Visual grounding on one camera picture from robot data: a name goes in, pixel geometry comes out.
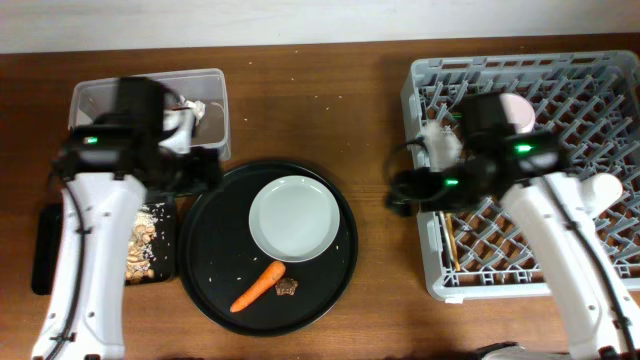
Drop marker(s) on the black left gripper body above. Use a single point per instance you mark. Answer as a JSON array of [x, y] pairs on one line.
[[204, 173]]

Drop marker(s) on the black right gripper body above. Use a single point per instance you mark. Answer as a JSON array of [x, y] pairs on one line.
[[463, 185]]

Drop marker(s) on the wooden chopstick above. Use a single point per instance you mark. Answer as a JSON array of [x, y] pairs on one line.
[[452, 242]]

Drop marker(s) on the white tissue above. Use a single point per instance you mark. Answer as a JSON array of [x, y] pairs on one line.
[[197, 107]]

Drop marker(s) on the grey plate with food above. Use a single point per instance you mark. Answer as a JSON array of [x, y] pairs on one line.
[[294, 218]]

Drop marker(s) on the orange carrot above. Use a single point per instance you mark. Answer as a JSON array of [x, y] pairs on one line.
[[272, 274]]

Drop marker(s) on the small white cup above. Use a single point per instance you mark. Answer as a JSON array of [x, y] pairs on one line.
[[599, 192]]

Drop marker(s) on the brown food scrap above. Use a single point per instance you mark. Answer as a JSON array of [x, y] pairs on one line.
[[286, 286]]

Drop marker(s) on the white plastic fork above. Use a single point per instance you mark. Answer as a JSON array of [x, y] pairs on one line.
[[442, 221]]

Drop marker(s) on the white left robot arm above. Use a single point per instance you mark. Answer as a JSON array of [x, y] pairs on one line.
[[106, 173]]

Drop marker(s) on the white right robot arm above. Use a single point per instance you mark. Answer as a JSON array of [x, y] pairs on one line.
[[555, 214]]

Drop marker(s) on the grey dishwasher rack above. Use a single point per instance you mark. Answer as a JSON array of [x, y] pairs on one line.
[[591, 102]]

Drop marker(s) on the round black tray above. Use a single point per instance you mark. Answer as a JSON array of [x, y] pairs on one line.
[[218, 260]]

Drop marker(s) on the rice and peanut shell pile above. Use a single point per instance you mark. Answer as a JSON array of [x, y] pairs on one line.
[[140, 256]]

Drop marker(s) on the clear plastic bin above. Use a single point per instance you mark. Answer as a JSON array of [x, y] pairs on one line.
[[92, 98]]

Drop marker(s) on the black rectangular tray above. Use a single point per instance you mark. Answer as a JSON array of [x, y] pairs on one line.
[[49, 238]]

